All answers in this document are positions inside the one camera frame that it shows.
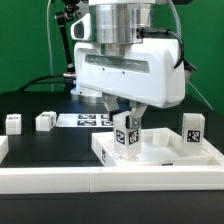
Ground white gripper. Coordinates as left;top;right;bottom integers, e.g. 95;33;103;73
74;39;185;129

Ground white square tabletop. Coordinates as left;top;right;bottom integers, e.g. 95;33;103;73
92;128;224;167

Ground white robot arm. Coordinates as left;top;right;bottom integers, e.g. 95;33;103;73
71;0;185;129

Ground white tag marker sheet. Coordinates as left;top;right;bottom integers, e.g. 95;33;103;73
56;113;113;127

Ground white left fence piece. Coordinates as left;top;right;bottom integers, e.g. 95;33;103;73
0;136;9;163

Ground black base cables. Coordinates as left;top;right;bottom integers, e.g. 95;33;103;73
17;73;76;93

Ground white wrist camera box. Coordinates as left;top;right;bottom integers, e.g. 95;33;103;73
71;15;91;41

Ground white front fence wall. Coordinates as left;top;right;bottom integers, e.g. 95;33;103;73
0;166;224;194

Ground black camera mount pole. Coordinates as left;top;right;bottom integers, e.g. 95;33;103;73
55;0;80;77

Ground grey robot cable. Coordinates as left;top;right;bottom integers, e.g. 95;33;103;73
46;0;55;92

